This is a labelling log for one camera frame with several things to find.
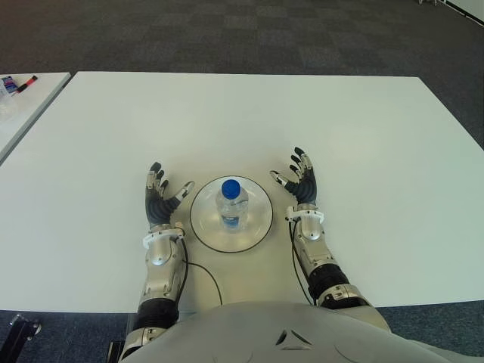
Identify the white plate black rim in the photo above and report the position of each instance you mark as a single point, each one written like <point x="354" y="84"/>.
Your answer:
<point x="257" y="230"/>

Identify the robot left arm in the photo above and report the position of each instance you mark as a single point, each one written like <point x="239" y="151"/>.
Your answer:
<point x="162" y="261"/>

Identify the white panel with black edge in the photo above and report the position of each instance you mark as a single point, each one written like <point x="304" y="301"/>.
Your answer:
<point x="469" y="7"/>

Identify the blue printed packet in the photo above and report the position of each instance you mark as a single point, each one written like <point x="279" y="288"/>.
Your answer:
<point x="9" y="84"/>

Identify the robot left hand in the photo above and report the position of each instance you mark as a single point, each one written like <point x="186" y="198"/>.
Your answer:
<point x="159" y="210"/>

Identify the white side table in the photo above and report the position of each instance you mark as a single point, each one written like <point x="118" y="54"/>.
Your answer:
<point x="26" y="109"/>

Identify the grey robot torso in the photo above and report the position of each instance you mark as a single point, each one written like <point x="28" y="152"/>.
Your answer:
<point x="302" y="332"/>

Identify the red marker pen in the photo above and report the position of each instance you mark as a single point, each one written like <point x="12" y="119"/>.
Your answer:
<point x="27" y="84"/>

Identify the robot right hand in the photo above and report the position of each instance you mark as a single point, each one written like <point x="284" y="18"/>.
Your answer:
<point x="306" y="187"/>

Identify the grey chair base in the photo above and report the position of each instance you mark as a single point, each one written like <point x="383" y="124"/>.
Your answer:
<point x="429" y="2"/>

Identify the clear water bottle blue cap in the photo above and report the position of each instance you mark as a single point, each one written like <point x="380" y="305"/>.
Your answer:
<point x="231" y="204"/>

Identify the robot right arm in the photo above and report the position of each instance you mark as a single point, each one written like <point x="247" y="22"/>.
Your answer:
<point x="314" y="230"/>

